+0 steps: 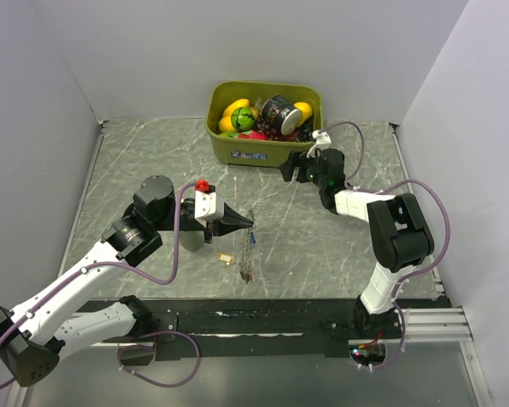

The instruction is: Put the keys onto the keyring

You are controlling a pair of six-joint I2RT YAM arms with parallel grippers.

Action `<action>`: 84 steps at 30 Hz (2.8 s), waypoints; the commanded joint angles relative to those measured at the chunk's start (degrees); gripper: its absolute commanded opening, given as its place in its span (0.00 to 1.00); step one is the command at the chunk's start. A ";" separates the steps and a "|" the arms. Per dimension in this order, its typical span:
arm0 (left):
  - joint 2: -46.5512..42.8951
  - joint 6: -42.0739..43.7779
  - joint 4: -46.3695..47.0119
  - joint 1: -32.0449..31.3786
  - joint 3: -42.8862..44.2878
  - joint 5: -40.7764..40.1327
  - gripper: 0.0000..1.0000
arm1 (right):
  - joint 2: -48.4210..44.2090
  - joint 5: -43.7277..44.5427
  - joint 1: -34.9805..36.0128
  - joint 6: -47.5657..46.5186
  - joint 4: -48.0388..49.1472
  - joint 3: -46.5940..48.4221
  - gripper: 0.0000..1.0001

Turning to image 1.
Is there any black paper cup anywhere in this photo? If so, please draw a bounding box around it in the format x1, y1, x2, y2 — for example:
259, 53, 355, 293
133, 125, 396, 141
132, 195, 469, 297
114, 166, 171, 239
261, 95, 302, 135

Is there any red toy fruit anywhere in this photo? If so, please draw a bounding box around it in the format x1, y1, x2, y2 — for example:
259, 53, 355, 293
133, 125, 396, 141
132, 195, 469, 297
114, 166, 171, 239
237, 131, 268, 141

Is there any purple cable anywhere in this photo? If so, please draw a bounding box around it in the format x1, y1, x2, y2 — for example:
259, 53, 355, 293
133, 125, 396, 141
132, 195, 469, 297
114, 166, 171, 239
317, 121, 452, 372
0, 181, 201, 390

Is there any yellow toy mango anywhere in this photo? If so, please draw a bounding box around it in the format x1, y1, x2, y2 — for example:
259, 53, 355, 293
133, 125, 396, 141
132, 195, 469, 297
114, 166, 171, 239
222, 98, 250, 117

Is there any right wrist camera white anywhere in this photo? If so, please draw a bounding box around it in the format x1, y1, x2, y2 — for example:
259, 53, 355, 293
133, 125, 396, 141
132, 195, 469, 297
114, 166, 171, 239
306, 130, 332, 159

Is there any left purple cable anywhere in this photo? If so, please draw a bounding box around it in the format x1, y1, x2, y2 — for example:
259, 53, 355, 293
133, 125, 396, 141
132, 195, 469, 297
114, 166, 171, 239
0, 181, 201, 390

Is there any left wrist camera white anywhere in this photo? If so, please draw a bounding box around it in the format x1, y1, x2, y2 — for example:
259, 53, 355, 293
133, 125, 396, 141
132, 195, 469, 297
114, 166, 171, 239
194, 180, 223, 222

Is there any green watermelon toy ball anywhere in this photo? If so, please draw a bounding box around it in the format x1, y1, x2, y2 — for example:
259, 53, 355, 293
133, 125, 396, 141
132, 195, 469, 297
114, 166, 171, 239
231, 107, 256, 131

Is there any yellow toy lemon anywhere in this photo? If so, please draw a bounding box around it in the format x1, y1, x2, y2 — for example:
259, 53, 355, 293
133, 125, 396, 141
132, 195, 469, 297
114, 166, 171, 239
294, 102, 313, 123

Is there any large keyring with small rings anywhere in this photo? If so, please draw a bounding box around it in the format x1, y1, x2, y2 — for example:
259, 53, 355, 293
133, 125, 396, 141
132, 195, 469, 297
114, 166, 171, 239
239, 209, 255, 284

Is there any yellow tag key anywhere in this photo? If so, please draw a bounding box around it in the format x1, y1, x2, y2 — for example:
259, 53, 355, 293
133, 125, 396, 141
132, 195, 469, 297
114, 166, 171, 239
217, 254, 235, 265

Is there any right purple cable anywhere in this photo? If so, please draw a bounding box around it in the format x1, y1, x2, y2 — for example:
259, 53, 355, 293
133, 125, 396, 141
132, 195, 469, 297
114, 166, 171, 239
317, 121, 452, 372

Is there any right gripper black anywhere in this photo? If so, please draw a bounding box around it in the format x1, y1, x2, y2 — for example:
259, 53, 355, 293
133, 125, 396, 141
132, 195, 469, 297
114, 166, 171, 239
279, 150, 327, 190

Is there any grey bottle with beige cap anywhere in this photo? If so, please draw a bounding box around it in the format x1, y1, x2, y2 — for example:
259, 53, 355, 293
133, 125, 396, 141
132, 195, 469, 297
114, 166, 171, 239
179, 231, 204, 253

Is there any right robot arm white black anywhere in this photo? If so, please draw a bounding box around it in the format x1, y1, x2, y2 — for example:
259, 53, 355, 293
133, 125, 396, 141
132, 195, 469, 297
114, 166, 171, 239
278, 148, 434, 338

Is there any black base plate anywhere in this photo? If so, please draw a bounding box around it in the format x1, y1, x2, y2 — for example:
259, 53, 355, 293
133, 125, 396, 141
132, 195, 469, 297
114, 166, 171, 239
99, 298, 408, 361

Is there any dark grapes bunch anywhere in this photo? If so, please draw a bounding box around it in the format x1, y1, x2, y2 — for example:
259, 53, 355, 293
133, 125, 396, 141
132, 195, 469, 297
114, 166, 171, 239
254, 117, 314, 142

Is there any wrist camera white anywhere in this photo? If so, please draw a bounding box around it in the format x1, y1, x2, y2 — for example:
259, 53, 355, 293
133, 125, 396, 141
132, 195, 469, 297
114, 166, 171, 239
306, 130, 332, 159
194, 180, 223, 222

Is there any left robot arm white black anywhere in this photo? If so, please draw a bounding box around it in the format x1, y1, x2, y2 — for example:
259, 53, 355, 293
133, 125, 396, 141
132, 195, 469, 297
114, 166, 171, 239
0, 176, 254, 387

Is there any olive green plastic bin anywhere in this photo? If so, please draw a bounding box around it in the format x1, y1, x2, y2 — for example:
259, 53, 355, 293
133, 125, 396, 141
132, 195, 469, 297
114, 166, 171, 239
205, 81, 323, 168

